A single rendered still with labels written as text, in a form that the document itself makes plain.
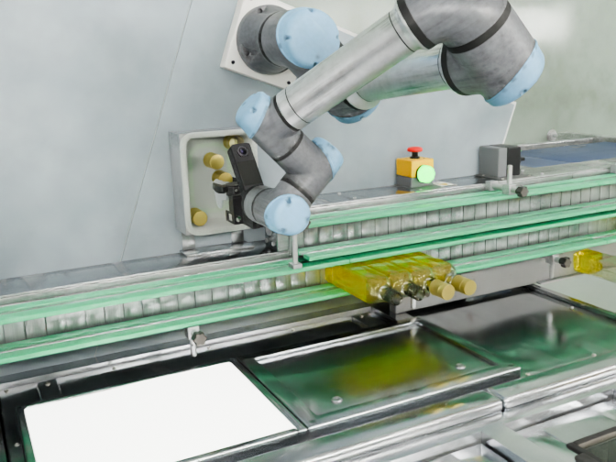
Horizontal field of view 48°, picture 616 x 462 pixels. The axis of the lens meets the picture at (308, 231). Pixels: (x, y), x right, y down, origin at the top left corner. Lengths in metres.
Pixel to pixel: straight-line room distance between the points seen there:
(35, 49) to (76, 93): 0.11
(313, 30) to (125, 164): 0.50
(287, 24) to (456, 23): 0.41
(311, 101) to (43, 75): 0.59
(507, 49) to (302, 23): 0.44
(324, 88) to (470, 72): 0.24
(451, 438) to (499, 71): 0.61
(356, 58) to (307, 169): 0.24
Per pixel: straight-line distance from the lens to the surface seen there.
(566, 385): 1.44
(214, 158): 1.55
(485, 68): 1.16
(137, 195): 1.58
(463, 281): 1.52
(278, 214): 1.24
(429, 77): 1.27
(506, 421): 1.32
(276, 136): 1.24
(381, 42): 1.15
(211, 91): 1.61
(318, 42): 1.42
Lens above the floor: 2.27
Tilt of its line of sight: 61 degrees down
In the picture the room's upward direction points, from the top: 113 degrees clockwise
